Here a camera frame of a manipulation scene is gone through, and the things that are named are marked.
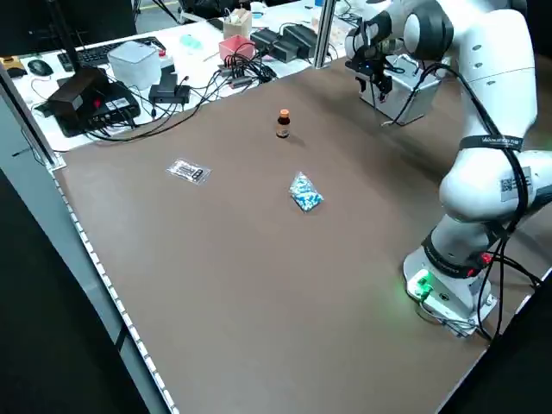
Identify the pink box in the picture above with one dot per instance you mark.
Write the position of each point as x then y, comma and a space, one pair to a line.
235, 49

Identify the black computer mouse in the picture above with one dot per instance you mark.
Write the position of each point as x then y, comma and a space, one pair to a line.
39, 67

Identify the clear cotton swab packet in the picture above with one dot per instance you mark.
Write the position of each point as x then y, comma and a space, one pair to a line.
188, 171

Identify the aluminium frame rail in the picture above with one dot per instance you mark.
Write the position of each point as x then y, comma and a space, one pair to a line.
26, 125

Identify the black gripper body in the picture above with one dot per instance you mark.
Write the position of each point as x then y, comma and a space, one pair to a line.
371, 64

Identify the black power adapter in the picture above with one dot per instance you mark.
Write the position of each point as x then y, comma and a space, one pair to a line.
282, 48
297, 36
264, 36
170, 92

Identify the aluminium frame post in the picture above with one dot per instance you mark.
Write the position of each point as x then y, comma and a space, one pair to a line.
324, 34

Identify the brown bottle orange cap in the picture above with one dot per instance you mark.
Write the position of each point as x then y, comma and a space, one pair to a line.
283, 127

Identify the white translucent box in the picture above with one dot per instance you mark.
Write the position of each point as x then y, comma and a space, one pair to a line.
133, 64

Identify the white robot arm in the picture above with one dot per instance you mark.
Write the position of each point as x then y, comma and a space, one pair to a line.
487, 64

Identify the grey usb hub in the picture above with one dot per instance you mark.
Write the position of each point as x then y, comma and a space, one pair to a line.
235, 73

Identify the black keyboard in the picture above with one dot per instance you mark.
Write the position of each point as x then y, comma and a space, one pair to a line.
90, 55

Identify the blue white capsule packet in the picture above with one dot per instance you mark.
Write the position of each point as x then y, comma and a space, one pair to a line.
306, 194

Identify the silver aluminium medicine case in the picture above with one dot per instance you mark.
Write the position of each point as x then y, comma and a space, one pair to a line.
401, 101

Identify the small teal item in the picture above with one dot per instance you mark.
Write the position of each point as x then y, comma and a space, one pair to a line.
190, 42

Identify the flat black electronics box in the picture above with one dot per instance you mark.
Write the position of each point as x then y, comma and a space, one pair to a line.
121, 103

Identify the brown cardboard box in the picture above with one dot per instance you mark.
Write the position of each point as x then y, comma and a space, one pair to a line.
237, 26

